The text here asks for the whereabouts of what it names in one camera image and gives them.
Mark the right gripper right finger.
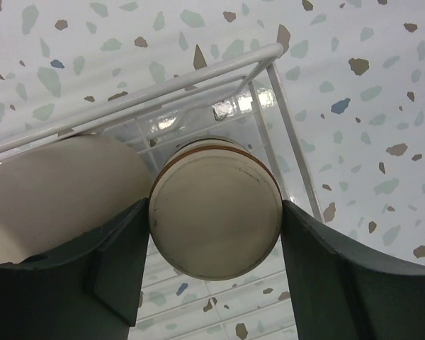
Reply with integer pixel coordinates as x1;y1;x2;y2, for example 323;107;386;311
281;200;425;339

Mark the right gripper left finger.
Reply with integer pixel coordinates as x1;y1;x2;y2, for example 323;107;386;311
0;199;149;339

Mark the beige plastic cup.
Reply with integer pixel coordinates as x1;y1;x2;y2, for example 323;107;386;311
0;135;152;264

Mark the metal cup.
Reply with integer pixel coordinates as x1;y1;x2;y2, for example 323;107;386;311
149;135;283;281

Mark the white wire dish rack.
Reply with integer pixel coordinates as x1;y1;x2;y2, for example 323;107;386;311
0;43;321;339

